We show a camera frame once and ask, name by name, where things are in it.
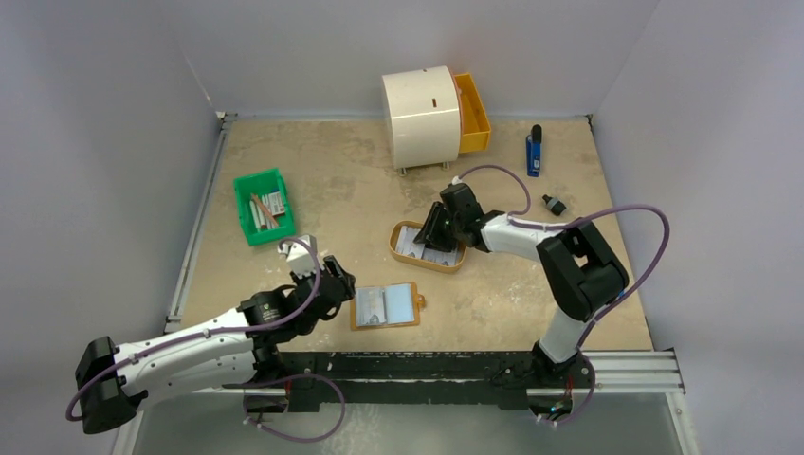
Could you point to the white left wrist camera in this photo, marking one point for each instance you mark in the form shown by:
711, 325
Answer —
300, 254

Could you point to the yellow leather card holder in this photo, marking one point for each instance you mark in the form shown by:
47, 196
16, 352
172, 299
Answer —
388, 306

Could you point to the pens in green bin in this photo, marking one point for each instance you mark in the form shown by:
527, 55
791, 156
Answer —
267, 220

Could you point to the card pack in bin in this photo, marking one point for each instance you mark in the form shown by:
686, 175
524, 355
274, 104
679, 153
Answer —
275, 203

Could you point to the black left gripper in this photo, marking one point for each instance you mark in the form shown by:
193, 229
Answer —
332, 265

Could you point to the cream round drawer cabinet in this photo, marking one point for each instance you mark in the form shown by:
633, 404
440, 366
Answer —
423, 117

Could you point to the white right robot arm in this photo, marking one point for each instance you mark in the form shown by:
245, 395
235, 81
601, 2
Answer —
583, 273

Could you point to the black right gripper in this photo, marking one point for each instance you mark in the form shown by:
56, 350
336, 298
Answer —
446, 222

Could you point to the white patterned credit card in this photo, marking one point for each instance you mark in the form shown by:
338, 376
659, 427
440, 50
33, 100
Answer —
370, 307

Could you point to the small black knob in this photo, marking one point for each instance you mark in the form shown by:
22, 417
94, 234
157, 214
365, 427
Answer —
553, 204

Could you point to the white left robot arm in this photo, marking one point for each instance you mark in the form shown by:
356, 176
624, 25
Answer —
239, 347

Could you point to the green plastic bin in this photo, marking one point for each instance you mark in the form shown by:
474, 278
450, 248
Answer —
262, 183

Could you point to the yellow open drawer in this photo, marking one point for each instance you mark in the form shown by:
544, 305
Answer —
475, 126

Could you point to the blue black marker tool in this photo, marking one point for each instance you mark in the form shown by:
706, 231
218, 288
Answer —
533, 148

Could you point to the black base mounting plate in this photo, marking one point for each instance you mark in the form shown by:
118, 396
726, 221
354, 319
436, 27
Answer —
506, 380

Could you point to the aluminium frame rail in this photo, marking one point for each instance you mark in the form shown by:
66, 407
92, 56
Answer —
345, 191

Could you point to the tan oval tray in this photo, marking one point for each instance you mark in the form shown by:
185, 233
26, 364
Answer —
423, 264

